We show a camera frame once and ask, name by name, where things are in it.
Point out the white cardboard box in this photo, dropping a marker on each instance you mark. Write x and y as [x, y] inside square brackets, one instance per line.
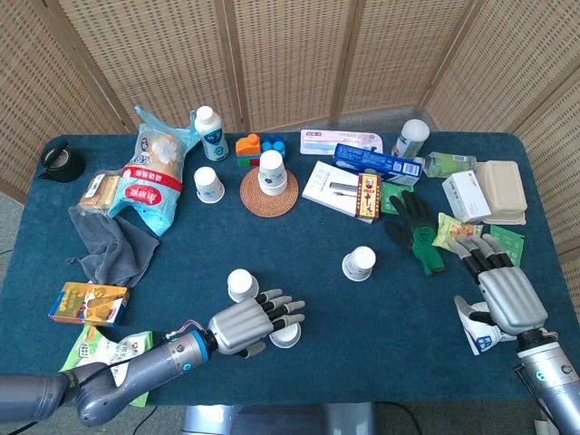
[466, 195]

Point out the round woven rattan coaster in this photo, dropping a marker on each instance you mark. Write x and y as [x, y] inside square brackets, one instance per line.
[272, 206]

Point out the yellow red medicine box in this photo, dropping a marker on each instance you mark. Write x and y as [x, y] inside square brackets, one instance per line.
[368, 197]

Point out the white paper cup blue flower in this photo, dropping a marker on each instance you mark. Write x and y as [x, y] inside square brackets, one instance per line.
[208, 183]
[287, 337]

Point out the blue toy brick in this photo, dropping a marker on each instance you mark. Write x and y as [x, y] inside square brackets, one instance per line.
[273, 146]

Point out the red toy block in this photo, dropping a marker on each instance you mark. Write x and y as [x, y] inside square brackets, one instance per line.
[254, 162]

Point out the green white snack bag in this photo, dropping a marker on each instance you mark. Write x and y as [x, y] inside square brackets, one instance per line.
[86, 344]

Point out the woven bamboo folding screen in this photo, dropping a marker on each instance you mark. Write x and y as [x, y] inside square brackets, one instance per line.
[290, 59]

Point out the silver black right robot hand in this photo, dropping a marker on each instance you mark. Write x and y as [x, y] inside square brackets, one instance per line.
[512, 299]

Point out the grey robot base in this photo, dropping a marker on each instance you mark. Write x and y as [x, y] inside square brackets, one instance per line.
[276, 421]

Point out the large blue snack bag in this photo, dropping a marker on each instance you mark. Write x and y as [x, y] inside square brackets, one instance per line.
[149, 190]

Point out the plastic wrapped bread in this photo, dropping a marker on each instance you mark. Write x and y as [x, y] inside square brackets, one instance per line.
[102, 192]

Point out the white milk drink bottle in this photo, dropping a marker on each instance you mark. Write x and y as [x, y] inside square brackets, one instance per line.
[213, 136]

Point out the dark green sachet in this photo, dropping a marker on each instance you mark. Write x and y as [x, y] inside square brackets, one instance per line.
[389, 199]
[512, 244]

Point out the black tape roll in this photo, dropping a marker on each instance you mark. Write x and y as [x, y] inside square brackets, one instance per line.
[68, 170]

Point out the orange toy house block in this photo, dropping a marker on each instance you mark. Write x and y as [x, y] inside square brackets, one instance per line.
[248, 146]

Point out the green white wipes canister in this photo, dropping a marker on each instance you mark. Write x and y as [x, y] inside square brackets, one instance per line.
[410, 140]

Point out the clear bottle green label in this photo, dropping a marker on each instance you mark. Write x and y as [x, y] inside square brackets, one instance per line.
[448, 164]

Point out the green toy block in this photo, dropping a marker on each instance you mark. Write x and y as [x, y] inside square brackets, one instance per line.
[243, 161]

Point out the stack of white paper cups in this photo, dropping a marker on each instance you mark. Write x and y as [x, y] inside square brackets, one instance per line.
[272, 172]

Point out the white salt bag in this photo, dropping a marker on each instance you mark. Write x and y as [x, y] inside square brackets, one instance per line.
[480, 340]

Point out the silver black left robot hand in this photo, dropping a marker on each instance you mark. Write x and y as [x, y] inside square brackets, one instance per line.
[240, 324]

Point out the grey cloth towel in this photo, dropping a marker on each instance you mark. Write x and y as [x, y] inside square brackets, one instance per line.
[113, 254]

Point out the beige takeaway food container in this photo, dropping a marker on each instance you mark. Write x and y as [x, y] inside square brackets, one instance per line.
[503, 186]

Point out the yellow green snack packet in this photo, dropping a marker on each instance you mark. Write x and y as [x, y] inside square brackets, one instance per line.
[453, 226]

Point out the black green work glove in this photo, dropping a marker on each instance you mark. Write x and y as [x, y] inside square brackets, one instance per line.
[423, 244]

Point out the white paper cup green flower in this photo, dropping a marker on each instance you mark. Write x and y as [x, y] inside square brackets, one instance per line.
[360, 265]

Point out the pink toothbrush package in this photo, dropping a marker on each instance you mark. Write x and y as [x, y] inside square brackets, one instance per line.
[326, 140]

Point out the white flat pen box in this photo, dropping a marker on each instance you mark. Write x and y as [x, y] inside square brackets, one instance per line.
[331, 186]

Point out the white paper cup dandelion print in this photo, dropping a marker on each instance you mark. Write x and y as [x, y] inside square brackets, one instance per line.
[241, 283]

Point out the blue toothpaste box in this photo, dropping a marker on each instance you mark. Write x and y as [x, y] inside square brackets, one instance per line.
[376, 163]

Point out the white metal frame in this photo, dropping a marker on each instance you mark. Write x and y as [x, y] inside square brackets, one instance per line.
[541, 426]

